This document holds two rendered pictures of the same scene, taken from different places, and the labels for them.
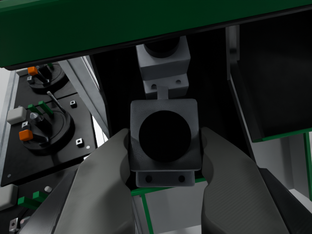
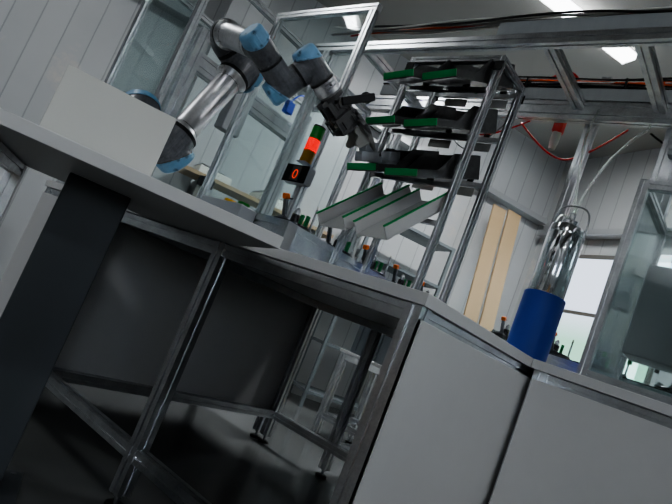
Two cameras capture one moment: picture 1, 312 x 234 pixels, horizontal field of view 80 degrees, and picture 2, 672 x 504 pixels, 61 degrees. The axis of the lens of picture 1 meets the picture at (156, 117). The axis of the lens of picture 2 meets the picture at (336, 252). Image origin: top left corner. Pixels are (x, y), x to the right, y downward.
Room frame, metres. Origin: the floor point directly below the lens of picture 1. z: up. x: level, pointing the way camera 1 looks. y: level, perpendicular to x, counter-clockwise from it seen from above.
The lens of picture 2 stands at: (-0.97, -1.35, 0.71)
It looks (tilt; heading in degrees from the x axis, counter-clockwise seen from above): 7 degrees up; 51
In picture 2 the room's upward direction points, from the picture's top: 22 degrees clockwise
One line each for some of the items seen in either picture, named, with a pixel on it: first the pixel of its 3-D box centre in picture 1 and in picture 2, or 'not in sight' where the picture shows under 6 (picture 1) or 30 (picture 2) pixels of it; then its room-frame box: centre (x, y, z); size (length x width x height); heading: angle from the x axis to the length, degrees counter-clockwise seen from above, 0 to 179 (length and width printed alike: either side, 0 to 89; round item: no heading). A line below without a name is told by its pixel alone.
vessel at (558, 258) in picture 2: not in sight; (561, 250); (0.99, -0.19, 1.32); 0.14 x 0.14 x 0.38
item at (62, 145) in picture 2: not in sight; (121, 190); (-0.48, 0.25, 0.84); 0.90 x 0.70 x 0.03; 73
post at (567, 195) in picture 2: not in sight; (560, 216); (1.24, 0.02, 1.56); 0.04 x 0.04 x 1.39; 11
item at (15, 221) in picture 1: (16, 224); not in sight; (0.10, 0.31, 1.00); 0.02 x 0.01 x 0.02; 11
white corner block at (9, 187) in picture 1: (7, 198); not in sight; (0.17, 0.37, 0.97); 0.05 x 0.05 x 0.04; 11
